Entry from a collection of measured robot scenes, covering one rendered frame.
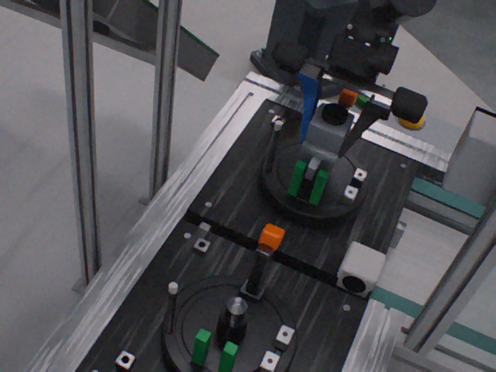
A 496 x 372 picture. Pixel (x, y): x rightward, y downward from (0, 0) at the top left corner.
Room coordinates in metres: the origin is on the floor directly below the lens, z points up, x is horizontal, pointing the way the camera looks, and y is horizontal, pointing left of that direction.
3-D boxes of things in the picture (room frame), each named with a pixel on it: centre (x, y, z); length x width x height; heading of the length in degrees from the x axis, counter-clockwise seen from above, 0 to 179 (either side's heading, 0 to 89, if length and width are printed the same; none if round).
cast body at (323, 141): (0.57, -0.08, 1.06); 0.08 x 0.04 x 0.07; 165
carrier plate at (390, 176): (0.58, -0.08, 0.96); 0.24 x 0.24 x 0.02; 74
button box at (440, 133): (0.77, -0.22, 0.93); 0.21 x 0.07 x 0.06; 74
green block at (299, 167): (0.54, -0.06, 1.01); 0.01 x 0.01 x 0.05; 74
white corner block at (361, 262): (0.46, -0.15, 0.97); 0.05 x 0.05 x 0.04; 74
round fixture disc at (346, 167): (0.58, -0.08, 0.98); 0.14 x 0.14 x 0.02
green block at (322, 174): (0.54, -0.09, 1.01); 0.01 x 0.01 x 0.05; 74
